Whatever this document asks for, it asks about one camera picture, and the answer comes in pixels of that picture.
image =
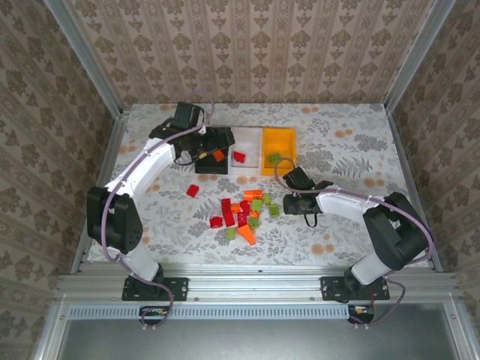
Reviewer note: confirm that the small orange lego brick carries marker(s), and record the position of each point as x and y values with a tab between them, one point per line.
254	215

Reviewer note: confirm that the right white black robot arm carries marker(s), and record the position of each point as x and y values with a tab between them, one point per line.
345	206

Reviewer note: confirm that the aluminium cross beam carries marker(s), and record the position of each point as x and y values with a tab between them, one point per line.
255	285

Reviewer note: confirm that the aluminium side rail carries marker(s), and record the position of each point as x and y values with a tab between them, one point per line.
402	150
111	150

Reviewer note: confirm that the white plastic bin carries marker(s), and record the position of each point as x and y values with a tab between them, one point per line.
247	142

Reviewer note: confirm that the wide green studded lego brick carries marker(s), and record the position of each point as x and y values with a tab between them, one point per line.
274	159

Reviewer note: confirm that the wide orange lego brick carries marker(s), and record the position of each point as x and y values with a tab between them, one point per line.
254	195

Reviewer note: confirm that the aluminium upright post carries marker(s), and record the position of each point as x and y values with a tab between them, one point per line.
417	56
87	56

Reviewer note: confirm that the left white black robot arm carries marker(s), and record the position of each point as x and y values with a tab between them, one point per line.
135	176

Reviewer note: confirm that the long red lego brick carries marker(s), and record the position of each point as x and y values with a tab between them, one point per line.
225	206
229	219

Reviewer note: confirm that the black plastic bin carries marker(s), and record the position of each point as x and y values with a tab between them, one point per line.
210	168

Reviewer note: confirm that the light green lego brick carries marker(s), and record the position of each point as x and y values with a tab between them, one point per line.
256	205

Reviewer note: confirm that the long orange slope lego brick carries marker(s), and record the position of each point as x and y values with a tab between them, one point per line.
247	234

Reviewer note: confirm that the aluminium lower frame rail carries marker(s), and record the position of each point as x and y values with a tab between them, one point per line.
48	337
459	337

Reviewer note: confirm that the yellow-orange plastic bin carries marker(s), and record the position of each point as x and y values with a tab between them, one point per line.
277	142

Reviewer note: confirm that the grey metal panel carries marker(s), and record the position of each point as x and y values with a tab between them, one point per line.
262	341

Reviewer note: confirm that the floral table cover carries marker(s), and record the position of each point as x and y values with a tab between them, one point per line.
337	123

